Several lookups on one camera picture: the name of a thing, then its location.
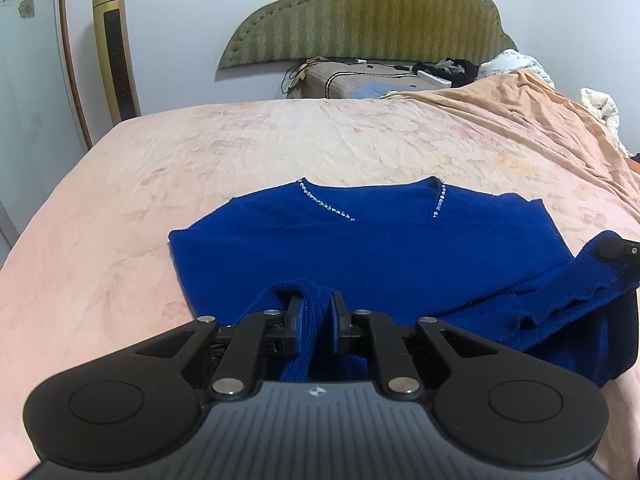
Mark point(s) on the dark clothes pile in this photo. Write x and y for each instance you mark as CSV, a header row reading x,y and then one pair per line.
x,y
460,72

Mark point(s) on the blue beaded sweater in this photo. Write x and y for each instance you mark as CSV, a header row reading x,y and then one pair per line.
x,y
400,240

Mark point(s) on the white crumpled cloth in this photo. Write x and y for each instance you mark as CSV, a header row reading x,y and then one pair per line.
x,y
602,110

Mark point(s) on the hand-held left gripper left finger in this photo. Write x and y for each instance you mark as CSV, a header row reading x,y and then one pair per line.
x,y
298,320

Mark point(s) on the flower print glass door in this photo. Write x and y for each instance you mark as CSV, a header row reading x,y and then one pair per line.
x,y
30,85

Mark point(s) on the pink floral bed sheet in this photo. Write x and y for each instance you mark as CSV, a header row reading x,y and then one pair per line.
x,y
200,160

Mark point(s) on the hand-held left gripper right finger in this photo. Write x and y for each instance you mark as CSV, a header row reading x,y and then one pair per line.
x,y
336,320

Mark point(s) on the brown pillow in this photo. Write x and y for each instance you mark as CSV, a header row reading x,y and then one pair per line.
x,y
350,80

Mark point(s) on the gold tower fan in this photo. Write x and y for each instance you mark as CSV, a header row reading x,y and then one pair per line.
x,y
116,50

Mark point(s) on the white crumpled quilt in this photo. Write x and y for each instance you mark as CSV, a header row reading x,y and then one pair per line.
x,y
520,65

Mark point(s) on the green padded headboard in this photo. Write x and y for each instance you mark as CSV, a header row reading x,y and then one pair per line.
x,y
375,15

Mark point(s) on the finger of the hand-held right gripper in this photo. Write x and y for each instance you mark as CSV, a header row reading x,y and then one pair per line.
x,y
620,250

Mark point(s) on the brown door frame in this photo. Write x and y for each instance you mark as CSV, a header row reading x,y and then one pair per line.
x,y
70,60

